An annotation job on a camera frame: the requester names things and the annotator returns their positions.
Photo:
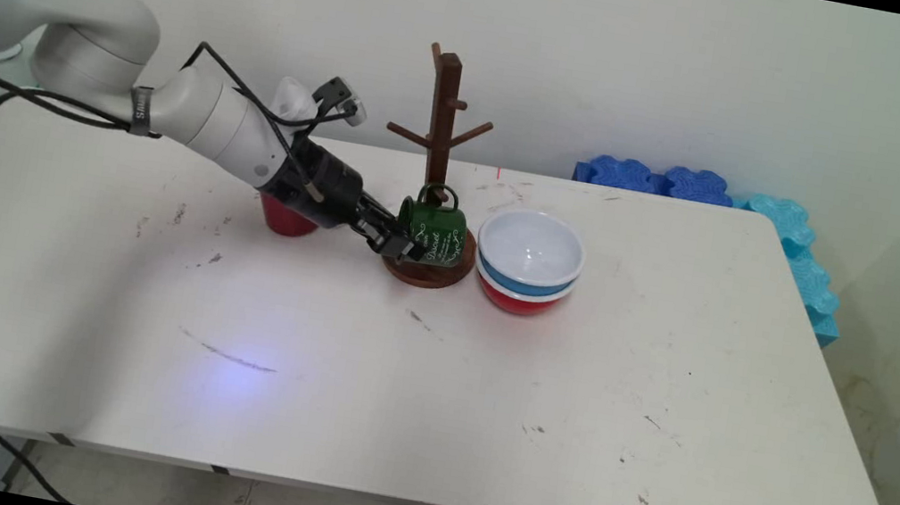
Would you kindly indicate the white vented camera mount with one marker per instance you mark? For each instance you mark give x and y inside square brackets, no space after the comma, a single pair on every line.
[293,99]

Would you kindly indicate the red bowl white rim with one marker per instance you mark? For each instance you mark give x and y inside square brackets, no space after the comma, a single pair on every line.
[519,301]

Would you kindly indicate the light blue foam block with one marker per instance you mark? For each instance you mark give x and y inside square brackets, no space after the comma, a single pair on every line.
[813,287]
[826,330]
[780,222]

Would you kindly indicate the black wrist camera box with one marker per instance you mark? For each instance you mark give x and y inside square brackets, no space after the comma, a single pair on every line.
[337,95]

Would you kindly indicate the grey metal table leg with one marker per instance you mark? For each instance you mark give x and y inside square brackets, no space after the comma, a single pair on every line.
[10,461]

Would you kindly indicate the dark blue foam block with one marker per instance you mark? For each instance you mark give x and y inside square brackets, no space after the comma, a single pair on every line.
[620,174]
[698,186]

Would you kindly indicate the red enamel mug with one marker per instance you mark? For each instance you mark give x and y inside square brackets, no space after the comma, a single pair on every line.
[285,219]

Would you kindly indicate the blue bowl white inside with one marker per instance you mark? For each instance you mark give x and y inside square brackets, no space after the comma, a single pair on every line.
[530,247]

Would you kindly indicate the dark wooden mug tree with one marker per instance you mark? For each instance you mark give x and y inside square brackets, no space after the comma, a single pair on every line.
[440,125]

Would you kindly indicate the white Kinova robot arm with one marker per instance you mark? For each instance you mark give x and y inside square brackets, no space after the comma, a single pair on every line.
[86,41]

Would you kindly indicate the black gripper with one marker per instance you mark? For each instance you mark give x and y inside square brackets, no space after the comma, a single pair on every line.
[325,188]

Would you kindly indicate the green enamel mug white lettering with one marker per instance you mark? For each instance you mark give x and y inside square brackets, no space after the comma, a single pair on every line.
[436,237]

